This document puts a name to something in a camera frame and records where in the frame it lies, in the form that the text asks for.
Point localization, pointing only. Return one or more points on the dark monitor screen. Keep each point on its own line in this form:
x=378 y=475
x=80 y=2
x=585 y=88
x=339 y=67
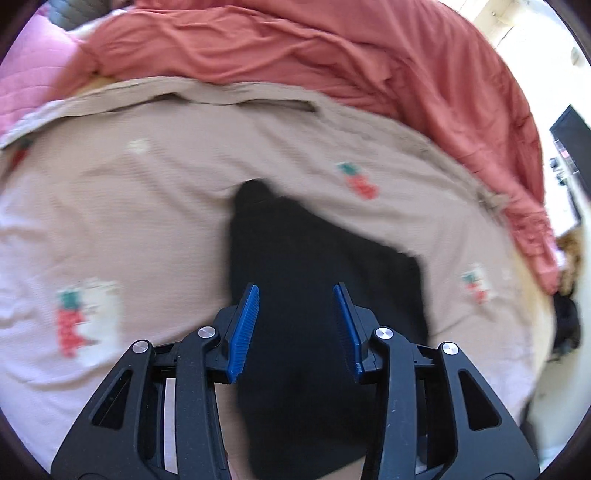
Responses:
x=575 y=129

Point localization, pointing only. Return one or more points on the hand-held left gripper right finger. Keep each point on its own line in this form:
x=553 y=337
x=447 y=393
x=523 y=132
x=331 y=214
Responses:
x=346 y=332

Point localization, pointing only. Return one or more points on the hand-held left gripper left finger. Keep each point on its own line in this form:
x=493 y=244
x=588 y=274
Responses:
x=242 y=332

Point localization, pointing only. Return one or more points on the grey quilted pillow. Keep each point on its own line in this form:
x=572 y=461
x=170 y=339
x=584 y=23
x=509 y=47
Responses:
x=78 y=5

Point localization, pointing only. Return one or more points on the pink quilted pillow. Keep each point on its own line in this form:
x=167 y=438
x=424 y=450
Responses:
x=32 y=78

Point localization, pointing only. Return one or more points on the beige strawberry print blanket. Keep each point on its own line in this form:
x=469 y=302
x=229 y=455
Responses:
x=138 y=207

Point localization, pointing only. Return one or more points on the black shirt with orange patches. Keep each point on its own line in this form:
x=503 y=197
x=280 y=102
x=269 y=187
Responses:
x=300 y=258

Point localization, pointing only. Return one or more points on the coral red duvet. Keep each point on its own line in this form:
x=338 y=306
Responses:
x=323 y=50

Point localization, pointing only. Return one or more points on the brown furry object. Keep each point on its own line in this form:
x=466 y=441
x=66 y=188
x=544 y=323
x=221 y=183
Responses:
x=570 y=251

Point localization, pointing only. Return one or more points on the dark cloth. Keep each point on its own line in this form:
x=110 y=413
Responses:
x=565 y=323

